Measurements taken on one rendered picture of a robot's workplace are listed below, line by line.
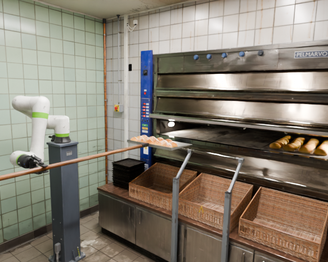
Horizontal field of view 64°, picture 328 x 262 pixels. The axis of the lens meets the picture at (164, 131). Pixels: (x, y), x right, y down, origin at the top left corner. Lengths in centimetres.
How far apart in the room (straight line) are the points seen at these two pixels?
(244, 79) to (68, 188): 193
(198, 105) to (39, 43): 181
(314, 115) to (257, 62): 64
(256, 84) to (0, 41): 243
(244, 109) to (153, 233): 147
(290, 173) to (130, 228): 166
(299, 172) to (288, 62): 92
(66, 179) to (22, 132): 79
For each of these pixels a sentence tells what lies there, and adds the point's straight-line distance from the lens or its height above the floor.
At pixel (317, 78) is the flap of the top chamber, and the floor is 181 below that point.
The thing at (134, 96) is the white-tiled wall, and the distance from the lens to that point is 329.
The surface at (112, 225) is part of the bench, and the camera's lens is 315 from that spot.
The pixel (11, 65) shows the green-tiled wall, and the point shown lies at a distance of 306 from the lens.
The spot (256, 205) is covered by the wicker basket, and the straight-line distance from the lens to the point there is 256.
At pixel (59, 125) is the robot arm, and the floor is 137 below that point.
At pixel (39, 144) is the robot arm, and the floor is 128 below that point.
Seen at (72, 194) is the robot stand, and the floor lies 70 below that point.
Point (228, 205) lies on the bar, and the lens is 208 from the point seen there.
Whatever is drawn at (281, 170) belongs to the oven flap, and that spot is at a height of 103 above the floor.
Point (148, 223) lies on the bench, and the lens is 273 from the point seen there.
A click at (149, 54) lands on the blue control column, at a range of 310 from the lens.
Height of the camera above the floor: 170
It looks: 9 degrees down
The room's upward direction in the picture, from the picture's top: 1 degrees clockwise
